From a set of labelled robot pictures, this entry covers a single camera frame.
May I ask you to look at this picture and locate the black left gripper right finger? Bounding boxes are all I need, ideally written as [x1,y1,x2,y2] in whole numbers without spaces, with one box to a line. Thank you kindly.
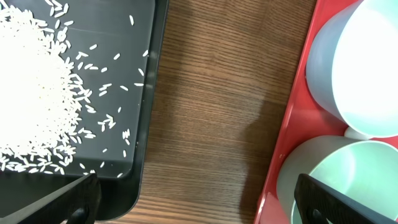
[294,174,397,224]

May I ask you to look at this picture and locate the green bowl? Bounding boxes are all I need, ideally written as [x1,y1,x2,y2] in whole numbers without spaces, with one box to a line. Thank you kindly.
[277,136,397,223]

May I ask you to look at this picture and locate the white rice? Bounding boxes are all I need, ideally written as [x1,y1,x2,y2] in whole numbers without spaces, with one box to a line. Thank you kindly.
[1,1,95,175]

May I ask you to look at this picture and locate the black plastic tray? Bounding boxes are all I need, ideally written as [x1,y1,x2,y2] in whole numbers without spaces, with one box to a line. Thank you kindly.
[1,0,169,221]

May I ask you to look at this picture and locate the red serving tray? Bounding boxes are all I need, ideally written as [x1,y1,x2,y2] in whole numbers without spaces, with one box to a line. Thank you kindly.
[255,1,397,223]

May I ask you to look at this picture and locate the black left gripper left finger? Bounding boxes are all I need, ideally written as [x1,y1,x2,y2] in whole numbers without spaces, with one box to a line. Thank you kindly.
[1,174,101,224]

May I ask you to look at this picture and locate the white plastic spoon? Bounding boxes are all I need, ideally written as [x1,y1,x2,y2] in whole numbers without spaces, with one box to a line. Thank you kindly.
[344,127,373,141]

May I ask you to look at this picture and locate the light blue bowl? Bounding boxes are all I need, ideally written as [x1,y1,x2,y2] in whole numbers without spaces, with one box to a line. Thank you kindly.
[305,0,397,138]

